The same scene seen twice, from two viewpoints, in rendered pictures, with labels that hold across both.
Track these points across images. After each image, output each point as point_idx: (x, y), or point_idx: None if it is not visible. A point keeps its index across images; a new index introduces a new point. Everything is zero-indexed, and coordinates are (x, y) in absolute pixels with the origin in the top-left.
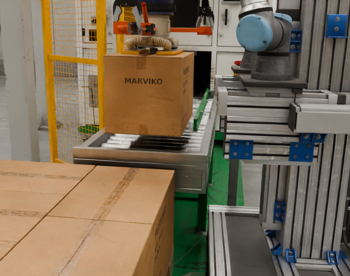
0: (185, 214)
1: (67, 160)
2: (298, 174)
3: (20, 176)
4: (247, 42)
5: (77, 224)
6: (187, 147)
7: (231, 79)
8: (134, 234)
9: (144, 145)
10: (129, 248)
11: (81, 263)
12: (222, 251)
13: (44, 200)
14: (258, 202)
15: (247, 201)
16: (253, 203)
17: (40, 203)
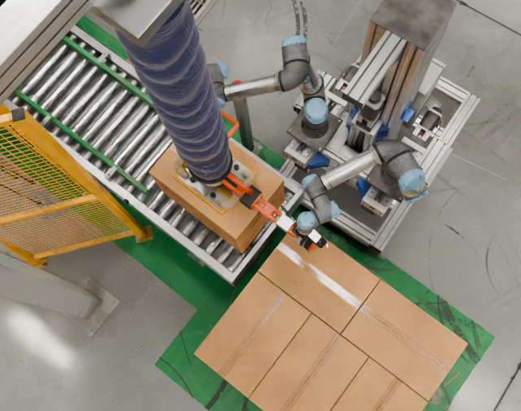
0: None
1: None
2: None
3: (256, 334)
4: (414, 201)
5: (361, 320)
6: None
7: (311, 151)
8: (388, 294)
9: None
10: (403, 303)
11: (406, 331)
12: (344, 217)
13: (315, 329)
14: (231, 103)
15: (224, 111)
16: (232, 110)
17: (319, 332)
